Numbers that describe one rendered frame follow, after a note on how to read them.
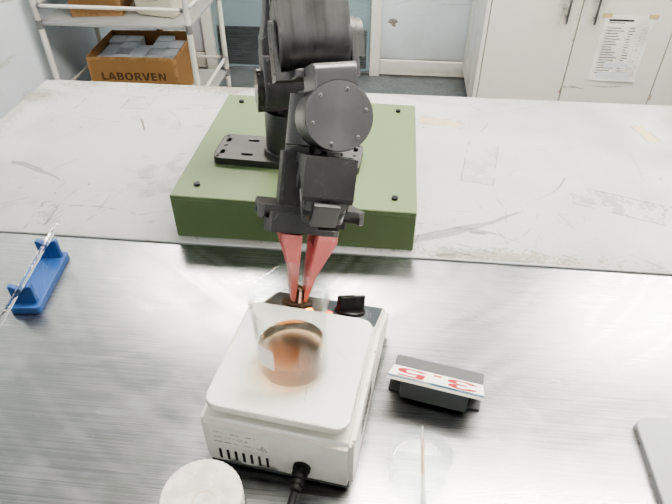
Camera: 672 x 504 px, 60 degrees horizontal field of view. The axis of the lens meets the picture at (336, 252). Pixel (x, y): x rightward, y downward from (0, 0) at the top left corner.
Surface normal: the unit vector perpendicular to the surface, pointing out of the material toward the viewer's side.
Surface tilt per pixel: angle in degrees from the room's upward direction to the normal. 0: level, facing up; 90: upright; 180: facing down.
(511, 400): 0
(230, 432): 90
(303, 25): 52
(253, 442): 90
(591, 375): 0
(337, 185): 62
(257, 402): 0
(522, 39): 90
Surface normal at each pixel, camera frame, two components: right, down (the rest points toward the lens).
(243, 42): -0.10, 0.64
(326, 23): 0.18, 0.02
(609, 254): 0.00, -0.77
